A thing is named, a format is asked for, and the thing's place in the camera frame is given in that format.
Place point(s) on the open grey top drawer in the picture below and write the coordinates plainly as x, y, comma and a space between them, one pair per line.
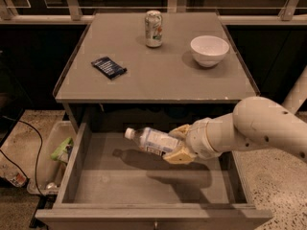
110, 185

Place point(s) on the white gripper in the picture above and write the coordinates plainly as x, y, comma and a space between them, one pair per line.
198, 138

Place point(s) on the grey wooden cabinet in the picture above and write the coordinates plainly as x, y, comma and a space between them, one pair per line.
164, 75

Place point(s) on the green bag in bin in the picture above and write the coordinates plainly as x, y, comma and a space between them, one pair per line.
63, 151

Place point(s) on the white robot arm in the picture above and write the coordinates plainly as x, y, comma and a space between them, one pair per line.
255, 123

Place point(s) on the dark blue snack packet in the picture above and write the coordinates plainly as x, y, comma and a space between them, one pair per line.
108, 67

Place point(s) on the clear plastic bin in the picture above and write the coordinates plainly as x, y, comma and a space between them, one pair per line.
49, 172

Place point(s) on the small colourful packet on floor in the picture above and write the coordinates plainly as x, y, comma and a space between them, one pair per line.
15, 176

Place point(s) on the blue plastic bottle white cap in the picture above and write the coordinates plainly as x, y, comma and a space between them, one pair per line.
152, 140

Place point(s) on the white green soda can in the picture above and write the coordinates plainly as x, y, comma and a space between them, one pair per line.
153, 28

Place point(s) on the white ceramic bowl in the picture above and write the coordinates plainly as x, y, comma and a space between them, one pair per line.
208, 50

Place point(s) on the metal railing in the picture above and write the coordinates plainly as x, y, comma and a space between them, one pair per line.
230, 12

